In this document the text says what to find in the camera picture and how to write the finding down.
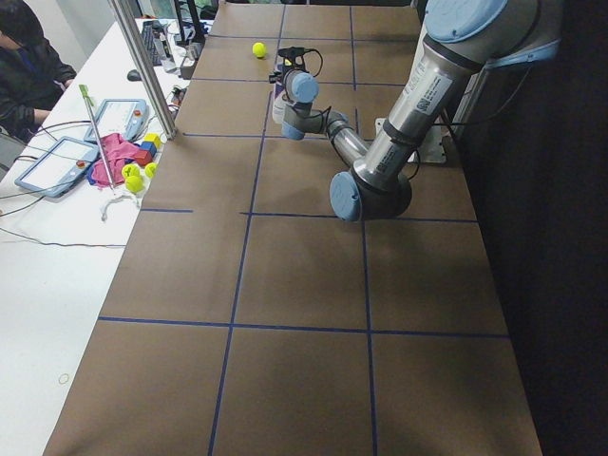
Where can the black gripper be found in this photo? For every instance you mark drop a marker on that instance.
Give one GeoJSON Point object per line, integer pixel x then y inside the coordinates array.
{"type": "Point", "coordinates": [279, 89]}

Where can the yellow tennis ball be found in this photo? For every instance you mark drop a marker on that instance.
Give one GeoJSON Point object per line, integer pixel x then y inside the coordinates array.
{"type": "Point", "coordinates": [259, 50]}
{"type": "Point", "coordinates": [134, 184]}

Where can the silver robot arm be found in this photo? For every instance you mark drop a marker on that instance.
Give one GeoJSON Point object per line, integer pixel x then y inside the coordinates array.
{"type": "Point", "coordinates": [461, 38]}

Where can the yellow tennis ball on desk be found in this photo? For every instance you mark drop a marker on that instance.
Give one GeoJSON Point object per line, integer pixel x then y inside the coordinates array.
{"type": "Point", "coordinates": [134, 184]}

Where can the black keyboard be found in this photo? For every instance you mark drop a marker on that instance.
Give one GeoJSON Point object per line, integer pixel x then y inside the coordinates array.
{"type": "Point", "coordinates": [147, 35]}

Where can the yellow toy cube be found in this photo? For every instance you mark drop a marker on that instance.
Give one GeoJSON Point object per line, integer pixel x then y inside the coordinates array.
{"type": "Point", "coordinates": [153, 138]}

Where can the black computer mouse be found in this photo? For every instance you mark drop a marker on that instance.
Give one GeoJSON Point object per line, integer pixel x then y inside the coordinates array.
{"type": "Point", "coordinates": [133, 76]}

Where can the blue toy cube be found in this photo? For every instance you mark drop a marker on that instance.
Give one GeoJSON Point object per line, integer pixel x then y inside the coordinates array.
{"type": "Point", "coordinates": [149, 147]}

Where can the far blue teach pendant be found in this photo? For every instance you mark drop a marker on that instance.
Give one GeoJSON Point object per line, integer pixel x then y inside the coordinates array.
{"type": "Point", "coordinates": [124, 116]}

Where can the blue teach pendant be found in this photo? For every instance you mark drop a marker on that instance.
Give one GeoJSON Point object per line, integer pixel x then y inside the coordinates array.
{"type": "Point", "coordinates": [124, 116]}
{"type": "Point", "coordinates": [56, 171]}

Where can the red toy cube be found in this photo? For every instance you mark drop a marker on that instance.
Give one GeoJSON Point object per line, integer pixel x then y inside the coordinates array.
{"type": "Point", "coordinates": [142, 157]}

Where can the pink cloth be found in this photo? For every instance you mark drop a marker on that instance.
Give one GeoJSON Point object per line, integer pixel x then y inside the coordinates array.
{"type": "Point", "coordinates": [117, 152]}

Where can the long metal grabber stick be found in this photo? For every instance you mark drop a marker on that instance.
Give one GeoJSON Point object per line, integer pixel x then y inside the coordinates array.
{"type": "Point", "coordinates": [89, 109]}

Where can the near blue teach pendant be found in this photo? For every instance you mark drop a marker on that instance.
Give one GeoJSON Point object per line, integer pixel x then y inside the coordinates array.
{"type": "Point", "coordinates": [56, 171]}

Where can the person in black jacket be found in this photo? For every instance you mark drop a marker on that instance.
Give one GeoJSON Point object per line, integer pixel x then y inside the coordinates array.
{"type": "Point", "coordinates": [33, 76]}

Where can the wrist black camera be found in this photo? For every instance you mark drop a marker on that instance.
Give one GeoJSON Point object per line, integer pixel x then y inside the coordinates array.
{"type": "Point", "coordinates": [293, 56]}

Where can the aluminium frame post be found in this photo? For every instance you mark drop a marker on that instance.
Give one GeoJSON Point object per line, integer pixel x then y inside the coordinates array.
{"type": "Point", "coordinates": [132, 36]}

